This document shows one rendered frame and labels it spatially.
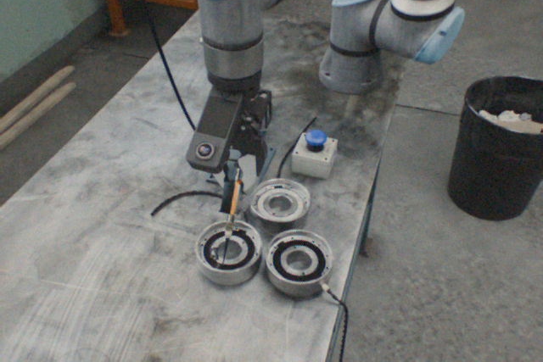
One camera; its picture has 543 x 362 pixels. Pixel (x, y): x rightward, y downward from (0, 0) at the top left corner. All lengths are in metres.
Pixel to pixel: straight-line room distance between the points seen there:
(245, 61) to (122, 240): 0.42
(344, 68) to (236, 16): 0.64
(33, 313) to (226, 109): 0.42
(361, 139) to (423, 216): 1.04
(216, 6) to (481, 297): 1.51
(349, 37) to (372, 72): 0.10
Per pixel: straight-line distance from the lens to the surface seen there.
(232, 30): 0.65
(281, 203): 0.97
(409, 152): 2.41
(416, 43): 1.14
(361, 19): 1.18
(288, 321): 0.83
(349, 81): 1.25
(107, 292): 0.90
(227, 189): 0.80
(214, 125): 0.69
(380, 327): 1.81
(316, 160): 1.01
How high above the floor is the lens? 1.50
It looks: 41 degrees down
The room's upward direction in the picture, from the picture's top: straight up
